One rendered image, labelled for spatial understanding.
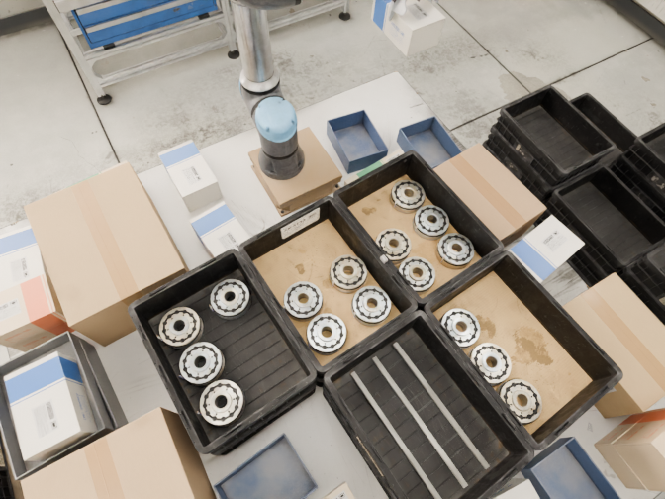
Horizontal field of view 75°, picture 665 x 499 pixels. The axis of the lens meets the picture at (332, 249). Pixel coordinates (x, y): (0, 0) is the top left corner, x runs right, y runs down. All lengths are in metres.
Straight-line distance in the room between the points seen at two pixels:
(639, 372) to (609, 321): 0.14
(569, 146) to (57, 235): 1.97
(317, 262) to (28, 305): 0.76
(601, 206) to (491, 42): 1.59
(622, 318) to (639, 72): 2.49
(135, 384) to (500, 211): 1.15
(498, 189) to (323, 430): 0.87
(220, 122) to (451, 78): 1.47
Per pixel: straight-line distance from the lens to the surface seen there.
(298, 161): 1.44
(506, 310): 1.28
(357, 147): 1.62
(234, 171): 1.57
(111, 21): 2.75
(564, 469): 1.40
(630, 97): 3.46
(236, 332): 1.17
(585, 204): 2.20
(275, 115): 1.30
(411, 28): 1.39
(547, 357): 1.29
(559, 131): 2.25
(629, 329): 1.40
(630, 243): 2.21
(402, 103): 1.80
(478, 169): 1.45
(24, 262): 1.51
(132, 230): 1.29
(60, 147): 2.88
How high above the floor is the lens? 1.94
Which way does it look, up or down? 63 degrees down
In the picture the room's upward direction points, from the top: 5 degrees clockwise
